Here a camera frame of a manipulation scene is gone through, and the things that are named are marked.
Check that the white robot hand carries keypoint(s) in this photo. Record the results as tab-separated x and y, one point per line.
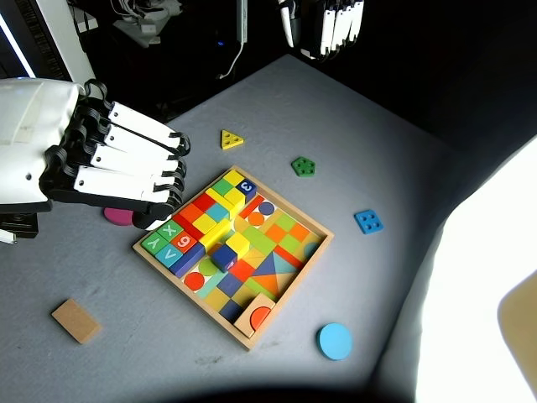
335	25
38	138

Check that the magenta round disc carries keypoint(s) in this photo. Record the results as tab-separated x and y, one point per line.
118	217

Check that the green pentagon block with holes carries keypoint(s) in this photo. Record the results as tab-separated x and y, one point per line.
303	166

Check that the yellow triangle block with holes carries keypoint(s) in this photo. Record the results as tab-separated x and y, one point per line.
230	139

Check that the tan wooden rectangle block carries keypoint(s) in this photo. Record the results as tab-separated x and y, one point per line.
76	320

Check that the blue square block with holes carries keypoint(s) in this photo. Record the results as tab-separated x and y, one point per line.
368	222

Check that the wooden tray of coloured blocks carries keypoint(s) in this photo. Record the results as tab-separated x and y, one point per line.
289	294

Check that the blue round disc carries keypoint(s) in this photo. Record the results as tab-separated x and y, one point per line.
334	341

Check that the glowing white light strip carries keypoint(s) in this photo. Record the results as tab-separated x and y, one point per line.
17	48

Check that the white vertical strip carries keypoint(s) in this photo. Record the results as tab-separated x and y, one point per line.
242	21

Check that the grey table cloth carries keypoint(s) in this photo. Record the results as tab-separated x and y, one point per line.
293	117

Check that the small white box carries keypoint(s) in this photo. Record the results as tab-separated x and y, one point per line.
86	21

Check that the grey white equipment pile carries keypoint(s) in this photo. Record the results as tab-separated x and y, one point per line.
142	25

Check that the tan rounded board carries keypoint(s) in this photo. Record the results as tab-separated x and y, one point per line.
518	323

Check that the white frame post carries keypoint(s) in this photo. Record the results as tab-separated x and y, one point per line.
63	38

